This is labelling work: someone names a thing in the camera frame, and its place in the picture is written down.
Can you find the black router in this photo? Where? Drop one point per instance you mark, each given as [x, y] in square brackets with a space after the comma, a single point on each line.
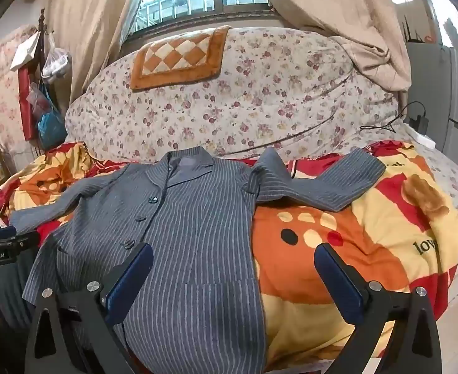
[414, 35]

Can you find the orange red printed blanket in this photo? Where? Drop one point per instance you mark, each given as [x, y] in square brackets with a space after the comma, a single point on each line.
[330, 226]

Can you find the orange checkered cushion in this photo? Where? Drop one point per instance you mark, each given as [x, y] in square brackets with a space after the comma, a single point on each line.
[178, 60]

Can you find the floral quilt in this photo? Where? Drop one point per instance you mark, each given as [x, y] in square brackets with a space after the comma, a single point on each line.
[252, 97]

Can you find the black charger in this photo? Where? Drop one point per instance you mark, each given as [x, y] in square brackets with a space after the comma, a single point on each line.
[419, 122]

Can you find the white plastic bag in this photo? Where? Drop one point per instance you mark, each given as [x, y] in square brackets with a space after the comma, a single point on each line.
[55, 62]

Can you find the wooden coat rack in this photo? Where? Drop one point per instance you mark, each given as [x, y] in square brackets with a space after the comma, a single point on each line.
[41, 23]

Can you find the beige curtain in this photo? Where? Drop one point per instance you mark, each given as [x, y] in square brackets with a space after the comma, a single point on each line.
[349, 15]
[92, 27]

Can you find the blue bag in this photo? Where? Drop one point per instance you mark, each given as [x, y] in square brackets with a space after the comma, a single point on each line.
[52, 124]

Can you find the hanging floral cloth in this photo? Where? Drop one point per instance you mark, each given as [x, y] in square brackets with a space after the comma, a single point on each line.
[3, 97]

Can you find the white paper bag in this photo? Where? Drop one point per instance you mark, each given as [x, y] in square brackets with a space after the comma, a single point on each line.
[25, 50]

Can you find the white power strip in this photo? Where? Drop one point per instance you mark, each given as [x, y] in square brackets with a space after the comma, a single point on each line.
[421, 138]

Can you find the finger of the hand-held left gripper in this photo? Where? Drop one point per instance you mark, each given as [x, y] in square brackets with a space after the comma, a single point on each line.
[28, 240]
[3, 232]

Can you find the grey striped jacket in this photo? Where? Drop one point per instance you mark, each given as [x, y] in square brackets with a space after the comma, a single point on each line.
[198, 249]

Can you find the red bag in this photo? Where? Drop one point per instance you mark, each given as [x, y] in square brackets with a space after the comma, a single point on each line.
[27, 105]

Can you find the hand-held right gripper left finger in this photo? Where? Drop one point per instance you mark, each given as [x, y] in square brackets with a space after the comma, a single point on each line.
[129, 284]

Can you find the grey cabinet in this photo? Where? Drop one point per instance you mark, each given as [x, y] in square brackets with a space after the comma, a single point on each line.
[443, 85]

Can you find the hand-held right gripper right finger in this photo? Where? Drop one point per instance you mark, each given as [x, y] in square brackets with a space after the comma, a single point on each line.
[338, 282]

